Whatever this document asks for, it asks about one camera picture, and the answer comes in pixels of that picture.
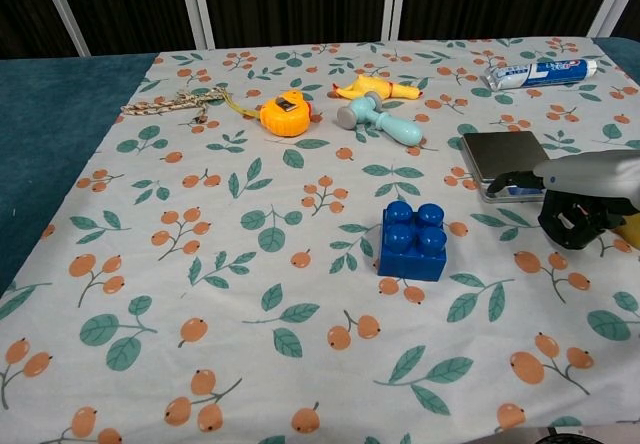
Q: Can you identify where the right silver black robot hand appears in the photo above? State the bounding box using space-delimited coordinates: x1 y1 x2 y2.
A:
487 149 640 251

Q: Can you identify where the blue toy building block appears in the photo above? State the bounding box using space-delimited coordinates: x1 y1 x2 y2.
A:
377 199 449 282

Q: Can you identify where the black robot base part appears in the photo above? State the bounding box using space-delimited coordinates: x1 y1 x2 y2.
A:
544 426 596 444

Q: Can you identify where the yellow rounded object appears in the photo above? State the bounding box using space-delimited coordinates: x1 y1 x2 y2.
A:
612 213 640 250

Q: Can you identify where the silver digital kitchen scale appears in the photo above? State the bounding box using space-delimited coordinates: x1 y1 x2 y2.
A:
460 131 554 205

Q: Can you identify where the blue white toothpaste tube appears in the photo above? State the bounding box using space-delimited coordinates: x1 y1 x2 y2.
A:
480 57 600 92

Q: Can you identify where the light blue toy hammer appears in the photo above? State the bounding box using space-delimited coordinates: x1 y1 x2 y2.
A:
336 91 424 147

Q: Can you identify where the yellow rubber chicken toy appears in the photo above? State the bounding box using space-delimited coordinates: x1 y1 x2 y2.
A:
328 75 426 102

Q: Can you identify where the orange tape measure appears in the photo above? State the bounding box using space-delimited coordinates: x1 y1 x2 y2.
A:
225 90 315 138

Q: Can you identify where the floral fruit print tablecloth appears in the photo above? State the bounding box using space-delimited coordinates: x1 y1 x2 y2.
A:
0 37 640 444

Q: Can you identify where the teal velvet table cover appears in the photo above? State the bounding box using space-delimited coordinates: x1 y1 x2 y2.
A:
0 36 640 298

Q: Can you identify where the braided beige rope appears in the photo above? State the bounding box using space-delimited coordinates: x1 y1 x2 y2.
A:
122 87 226 124

